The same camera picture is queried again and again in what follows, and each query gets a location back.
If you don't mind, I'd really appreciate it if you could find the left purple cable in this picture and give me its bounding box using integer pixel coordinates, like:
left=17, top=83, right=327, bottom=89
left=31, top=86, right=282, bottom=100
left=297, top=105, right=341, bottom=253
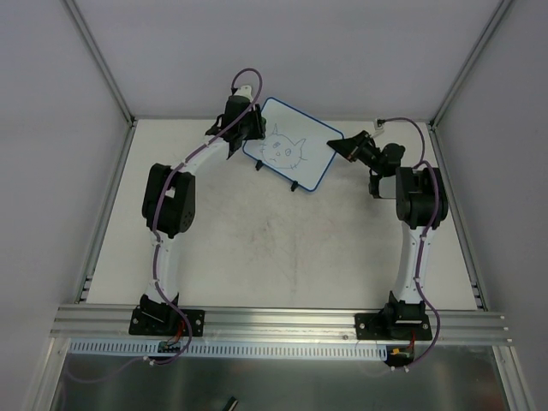
left=63, top=68, right=263, bottom=382

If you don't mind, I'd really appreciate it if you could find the left aluminium frame post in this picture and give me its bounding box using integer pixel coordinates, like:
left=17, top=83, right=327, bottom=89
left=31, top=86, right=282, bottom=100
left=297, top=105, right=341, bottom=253
left=61, top=0, right=135, bottom=126

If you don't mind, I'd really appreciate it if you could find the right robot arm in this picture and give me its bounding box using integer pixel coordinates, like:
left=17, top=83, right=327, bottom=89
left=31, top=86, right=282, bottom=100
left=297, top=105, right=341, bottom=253
left=327, top=131, right=449, bottom=341

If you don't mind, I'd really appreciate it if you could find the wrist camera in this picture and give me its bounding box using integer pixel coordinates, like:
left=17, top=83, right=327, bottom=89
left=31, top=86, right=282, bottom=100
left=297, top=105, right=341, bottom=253
left=232, top=85, right=253, bottom=101
left=373, top=119, right=386, bottom=130

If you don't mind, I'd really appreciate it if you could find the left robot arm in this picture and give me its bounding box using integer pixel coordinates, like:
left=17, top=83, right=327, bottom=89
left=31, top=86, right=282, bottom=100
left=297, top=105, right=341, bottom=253
left=128, top=86, right=265, bottom=337

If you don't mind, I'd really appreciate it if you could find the white slotted cable duct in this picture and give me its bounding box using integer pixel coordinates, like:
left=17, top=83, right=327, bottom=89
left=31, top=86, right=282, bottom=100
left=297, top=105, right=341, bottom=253
left=68, top=338, right=389, bottom=361

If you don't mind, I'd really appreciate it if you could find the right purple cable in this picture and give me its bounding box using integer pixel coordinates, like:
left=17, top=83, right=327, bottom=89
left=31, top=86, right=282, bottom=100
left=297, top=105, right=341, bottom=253
left=380, top=118, right=441, bottom=372

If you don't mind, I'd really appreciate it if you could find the right aluminium frame post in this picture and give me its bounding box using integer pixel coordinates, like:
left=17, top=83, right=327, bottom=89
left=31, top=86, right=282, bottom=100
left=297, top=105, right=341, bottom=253
left=429, top=0, right=515, bottom=129

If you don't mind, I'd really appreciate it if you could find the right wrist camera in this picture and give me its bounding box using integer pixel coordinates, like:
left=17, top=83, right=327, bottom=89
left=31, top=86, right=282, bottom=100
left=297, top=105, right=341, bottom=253
left=373, top=119, right=386, bottom=130

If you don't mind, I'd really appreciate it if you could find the aluminium frame post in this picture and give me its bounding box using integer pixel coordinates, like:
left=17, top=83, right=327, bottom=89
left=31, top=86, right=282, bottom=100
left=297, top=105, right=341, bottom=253
left=61, top=0, right=135, bottom=126
left=429, top=0, right=515, bottom=129

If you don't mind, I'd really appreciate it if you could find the blue framed whiteboard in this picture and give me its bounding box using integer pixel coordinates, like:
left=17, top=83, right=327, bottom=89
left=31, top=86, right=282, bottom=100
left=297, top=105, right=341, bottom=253
left=242, top=97, right=344, bottom=193

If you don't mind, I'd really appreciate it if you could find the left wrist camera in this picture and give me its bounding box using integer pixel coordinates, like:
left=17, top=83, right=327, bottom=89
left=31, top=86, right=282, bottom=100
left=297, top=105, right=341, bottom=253
left=232, top=85, right=253, bottom=101

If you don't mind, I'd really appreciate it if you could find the purple cable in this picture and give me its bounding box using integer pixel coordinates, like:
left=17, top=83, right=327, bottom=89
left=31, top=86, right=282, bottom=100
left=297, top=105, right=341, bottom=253
left=63, top=68, right=263, bottom=382
left=380, top=118, right=441, bottom=372

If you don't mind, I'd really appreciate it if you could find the aluminium mounting rail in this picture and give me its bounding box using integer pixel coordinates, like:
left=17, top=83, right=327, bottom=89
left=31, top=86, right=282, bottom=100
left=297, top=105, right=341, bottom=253
left=50, top=304, right=514, bottom=346

